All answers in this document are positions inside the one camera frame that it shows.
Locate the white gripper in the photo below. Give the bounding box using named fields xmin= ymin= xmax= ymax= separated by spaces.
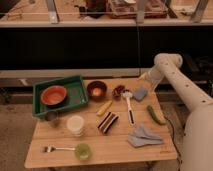
xmin=139 ymin=68 xmax=161 ymax=91

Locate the blue sponge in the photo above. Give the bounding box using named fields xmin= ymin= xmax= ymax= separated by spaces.
xmin=133 ymin=87 xmax=148 ymax=102

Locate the grey blue cloth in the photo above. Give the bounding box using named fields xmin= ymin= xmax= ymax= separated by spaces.
xmin=127 ymin=123 xmax=164 ymax=148

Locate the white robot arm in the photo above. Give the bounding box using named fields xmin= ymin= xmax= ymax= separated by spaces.
xmin=140 ymin=53 xmax=213 ymax=171

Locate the green chili pepper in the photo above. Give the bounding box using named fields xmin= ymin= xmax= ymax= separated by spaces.
xmin=146 ymin=105 xmax=166 ymax=125

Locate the dark brown bowl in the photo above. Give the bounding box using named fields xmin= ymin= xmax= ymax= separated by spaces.
xmin=87 ymin=81 xmax=107 ymax=101

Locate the white plastic cup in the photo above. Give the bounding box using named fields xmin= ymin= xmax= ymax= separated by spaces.
xmin=66 ymin=115 xmax=84 ymax=137

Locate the green plastic tray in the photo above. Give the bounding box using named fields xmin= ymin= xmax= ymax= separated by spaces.
xmin=32 ymin=75 xmax=89 ymax=118

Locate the orange bowl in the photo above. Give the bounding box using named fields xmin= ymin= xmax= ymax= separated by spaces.
xmin=40 ymin=85 xmax=67 ymax=106

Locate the green small cup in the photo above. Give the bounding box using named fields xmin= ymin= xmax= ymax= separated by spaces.
xmin=75 ymin=143 xmax=91 ymax=160

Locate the metal cup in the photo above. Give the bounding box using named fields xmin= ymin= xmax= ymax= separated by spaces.
xmin=45 ymin=111 xmax=60 ymax=128

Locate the silver fork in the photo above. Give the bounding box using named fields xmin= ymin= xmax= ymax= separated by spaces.
xmin=43 ymin=146 xmax=75 ymax=153

